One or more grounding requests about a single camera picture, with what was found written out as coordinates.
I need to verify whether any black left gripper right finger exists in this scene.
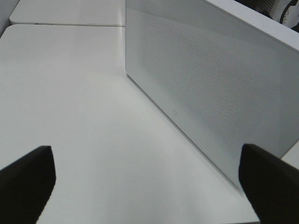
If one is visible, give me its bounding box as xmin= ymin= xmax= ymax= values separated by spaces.
xmin=238 ymin=144 xmax=299 ymax=224

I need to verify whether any white microwave door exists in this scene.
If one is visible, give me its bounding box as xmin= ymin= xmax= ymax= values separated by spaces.
xmin=125 ymin=0 xmax=299 ymax=186

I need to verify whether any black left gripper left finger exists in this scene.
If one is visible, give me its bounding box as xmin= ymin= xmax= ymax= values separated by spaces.
xmin=0 ymin=146 xmax=56 ymax=224

